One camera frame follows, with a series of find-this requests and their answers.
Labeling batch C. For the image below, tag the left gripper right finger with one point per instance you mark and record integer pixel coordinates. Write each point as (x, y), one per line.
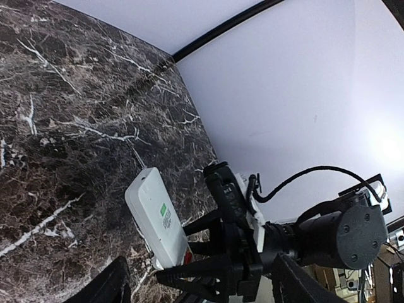
(292, 284)

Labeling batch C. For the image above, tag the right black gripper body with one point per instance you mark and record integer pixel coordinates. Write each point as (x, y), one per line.
(243, 273)

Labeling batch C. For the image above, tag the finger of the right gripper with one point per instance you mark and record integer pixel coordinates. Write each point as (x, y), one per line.
(212, 278)
(205, 230)

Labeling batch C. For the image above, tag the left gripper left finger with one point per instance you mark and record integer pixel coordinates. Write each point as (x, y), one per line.
(110, 285)

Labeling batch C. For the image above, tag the white remote green buttons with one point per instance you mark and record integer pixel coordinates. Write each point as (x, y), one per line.
(156, 218)

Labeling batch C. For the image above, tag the clear pen screwdriver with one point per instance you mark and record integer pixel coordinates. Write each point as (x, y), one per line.
(136, 155)

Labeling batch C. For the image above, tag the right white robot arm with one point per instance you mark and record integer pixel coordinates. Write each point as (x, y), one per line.
(345, 233)

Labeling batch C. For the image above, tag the upper red yellow battery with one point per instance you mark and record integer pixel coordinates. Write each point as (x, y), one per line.
(188, 257)

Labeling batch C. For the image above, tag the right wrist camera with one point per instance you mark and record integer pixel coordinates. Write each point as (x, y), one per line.
(235, 201)

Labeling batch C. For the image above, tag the right black frame post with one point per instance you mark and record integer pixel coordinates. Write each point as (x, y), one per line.
(223, 28)

